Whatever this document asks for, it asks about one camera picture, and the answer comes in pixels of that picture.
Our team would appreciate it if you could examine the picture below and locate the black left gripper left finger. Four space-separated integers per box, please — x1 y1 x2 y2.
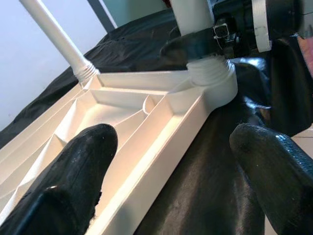
0 123 120 235

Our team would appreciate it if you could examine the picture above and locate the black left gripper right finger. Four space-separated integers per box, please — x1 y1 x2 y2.
229 122 313 235

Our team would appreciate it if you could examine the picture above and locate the black shiny table cloth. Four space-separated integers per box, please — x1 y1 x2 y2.
0 9 313 235

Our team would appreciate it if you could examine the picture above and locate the white plastic children table top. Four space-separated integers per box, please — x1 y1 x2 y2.
0 58 239 235

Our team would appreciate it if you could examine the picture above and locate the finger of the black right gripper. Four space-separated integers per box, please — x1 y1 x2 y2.
160 26 227 72

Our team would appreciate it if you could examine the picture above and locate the dark grey door frame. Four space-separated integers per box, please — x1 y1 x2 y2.
88 0 117 33

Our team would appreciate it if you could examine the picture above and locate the white plastic table leg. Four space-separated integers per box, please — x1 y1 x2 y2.
170 0 237 87
19 0 101 85

